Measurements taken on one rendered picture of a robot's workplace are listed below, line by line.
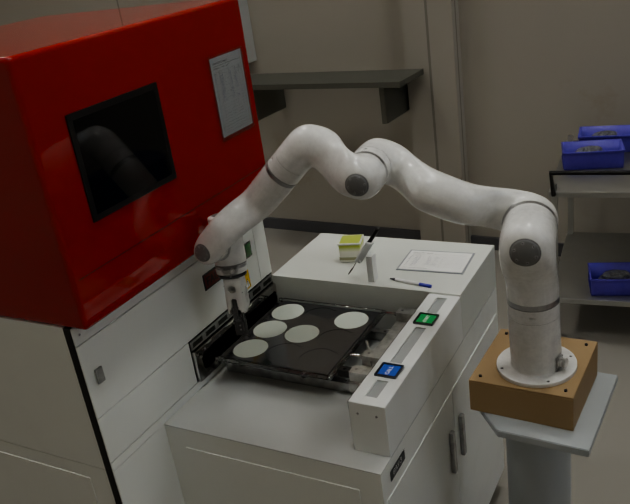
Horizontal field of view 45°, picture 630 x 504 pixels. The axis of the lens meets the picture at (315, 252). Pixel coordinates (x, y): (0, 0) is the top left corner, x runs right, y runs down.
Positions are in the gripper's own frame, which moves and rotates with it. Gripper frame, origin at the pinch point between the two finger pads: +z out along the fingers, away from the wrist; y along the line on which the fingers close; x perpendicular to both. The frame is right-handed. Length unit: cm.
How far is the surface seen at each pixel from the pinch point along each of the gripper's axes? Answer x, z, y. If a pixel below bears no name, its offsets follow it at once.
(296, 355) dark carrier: -13.6, 10.4, 1.0
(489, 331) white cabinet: -72, 24, 36
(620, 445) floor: -124, 91, 70
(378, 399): -34.5, 8.8, -33.2
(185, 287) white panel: 13.6, -12.4, 1.7
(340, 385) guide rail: -24.9, 17.3, -6.2
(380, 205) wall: -51, 37, 296
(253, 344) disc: -0.9, 9.2, 9.5
